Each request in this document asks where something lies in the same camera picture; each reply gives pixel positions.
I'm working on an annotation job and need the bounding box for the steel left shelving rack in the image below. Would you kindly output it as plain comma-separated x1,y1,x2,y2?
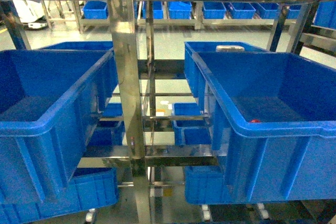
1,0,327,223

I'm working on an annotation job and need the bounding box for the blue bin right lower shelf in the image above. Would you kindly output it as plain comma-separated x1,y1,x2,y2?
184,166,232,205

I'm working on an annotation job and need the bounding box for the blue bin left lower shelf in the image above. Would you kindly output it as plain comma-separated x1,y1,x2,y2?
1,168,119,223

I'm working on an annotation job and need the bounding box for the blue bin left upper shelf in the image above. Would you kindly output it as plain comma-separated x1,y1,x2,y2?
1,49,118,204

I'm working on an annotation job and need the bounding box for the red toy block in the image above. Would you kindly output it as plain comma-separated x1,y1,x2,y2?
250,119,261,123

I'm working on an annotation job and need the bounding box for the blue bin shelf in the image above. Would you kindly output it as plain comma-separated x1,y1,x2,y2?
1,168,119,223
1,49,118,204
184,166,232,205
192,52,335,204

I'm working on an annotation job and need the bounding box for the blue bin right upper shelf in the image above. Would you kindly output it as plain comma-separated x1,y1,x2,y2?
192,52,335,204

